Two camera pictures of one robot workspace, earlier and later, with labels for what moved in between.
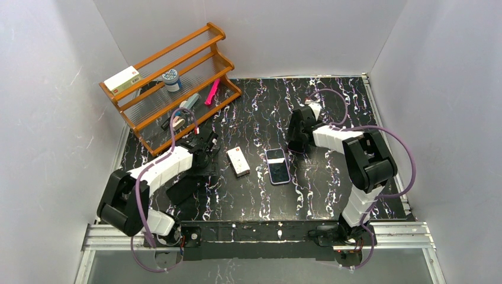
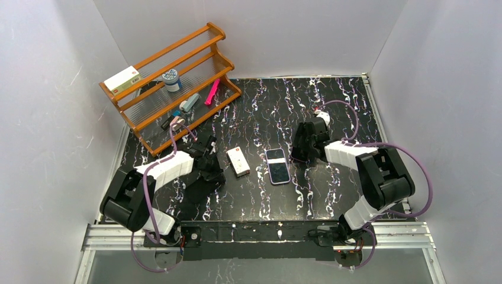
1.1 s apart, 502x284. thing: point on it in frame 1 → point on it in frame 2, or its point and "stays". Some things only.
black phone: (183, 189) → (198, 193)
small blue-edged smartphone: (277, 166) stays
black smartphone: (278, 165) stays
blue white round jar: (171, 80) stays
